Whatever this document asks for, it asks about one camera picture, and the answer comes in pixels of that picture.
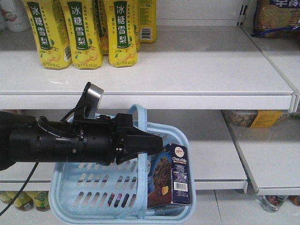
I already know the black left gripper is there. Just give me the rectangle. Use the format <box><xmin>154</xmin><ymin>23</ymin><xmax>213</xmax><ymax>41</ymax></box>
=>
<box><xmin>67</xmin><ymin>113</ymin><xmax>163</xmax><ymax>165</ymax></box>

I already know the blue chocolate cookie box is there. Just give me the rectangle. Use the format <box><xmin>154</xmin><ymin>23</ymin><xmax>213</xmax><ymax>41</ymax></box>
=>
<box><xmin>147</xmin><ymin>142</ymin><xmax>191</xmax><ymax>208</ymax></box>

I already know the light blue plastic basket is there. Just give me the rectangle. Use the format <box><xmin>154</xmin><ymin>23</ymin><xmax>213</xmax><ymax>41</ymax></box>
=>
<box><xmin>49</xmin><ymin>105</ymin><xmax>196</xmax><ymax>225</ymax></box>

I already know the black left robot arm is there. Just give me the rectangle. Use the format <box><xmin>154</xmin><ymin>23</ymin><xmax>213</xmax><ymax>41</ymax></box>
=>
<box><xmin>0</xmin><ymin>112</ymin><xmax>163</xmax><ymax>170</ymax></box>

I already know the white upper store shelf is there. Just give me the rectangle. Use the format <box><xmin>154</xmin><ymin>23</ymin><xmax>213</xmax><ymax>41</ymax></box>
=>
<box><xmin>0</xmin><ymin>26</ymin><xmax>299</xmax><ymax>110</ymax></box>

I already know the yellow pear drink bottle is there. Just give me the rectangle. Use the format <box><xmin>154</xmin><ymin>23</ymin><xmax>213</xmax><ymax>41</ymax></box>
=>
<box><xmin>60</xmin><ymin>0</ymin><xmax>103</xmax><ymax>70</ymax></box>
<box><xmin>104</xmin><ymin>0</ymin><xmax>138</xmax><ymax>68</ymax></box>
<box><xmin>139</xmin><ymin>0</ymin><xmax>157</xmax><ymax>43</ymax></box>
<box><xmin>23</xmin><ymin>0</ymin><xmax>72</xmax><ymax>70</ymax></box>

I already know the clear cookie tub yellow label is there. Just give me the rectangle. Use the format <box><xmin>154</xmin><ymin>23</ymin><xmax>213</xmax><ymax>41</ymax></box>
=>
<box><xmin>222</xmin><ymin>110</ymin><xmax>290</xmax><ymax>128</ymax></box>

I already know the white right store shelf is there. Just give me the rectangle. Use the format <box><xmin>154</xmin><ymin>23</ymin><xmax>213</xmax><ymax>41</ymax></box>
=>
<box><xmin>241</xmin><ymin>26</ymin><xmax>300</xmax><ymax>113</ymax></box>

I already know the white bottle pink label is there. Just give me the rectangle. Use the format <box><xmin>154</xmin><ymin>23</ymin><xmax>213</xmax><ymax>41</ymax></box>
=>
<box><xmin>0</xmin><ymin>0</ymin><xmax>31</xmax><ymax>32</ymax></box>

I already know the blue cracker package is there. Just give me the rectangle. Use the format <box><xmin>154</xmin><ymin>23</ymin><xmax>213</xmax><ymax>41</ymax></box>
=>
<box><xmin>253</xmin><ymin>0</ymin><xmax>300</xmax><ymax>38</ymax></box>

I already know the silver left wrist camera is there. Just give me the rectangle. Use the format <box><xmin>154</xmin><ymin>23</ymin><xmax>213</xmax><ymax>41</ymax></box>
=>
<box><xmin>74</xmin><ymin>82</ymin><xmax>104</xmax><ymax>120</ymax></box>

